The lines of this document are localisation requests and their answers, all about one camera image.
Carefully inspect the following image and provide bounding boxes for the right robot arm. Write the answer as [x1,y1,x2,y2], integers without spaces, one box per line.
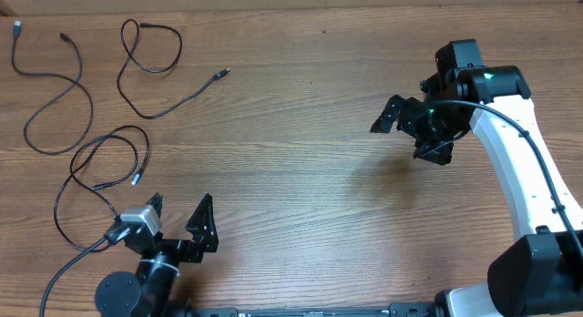
[372,39,582,316]

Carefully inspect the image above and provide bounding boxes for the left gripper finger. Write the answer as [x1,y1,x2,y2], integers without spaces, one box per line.
[185,193,219,252]
[147,193,163,217]

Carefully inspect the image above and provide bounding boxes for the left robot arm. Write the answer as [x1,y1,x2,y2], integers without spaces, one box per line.
[95,193,219,317]

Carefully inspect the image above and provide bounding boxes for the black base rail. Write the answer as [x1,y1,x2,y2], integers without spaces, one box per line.
[182,302,449,317]

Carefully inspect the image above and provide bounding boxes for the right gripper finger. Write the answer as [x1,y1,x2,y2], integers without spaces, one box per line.
[369,95,405,133]
[413,140,454,166]

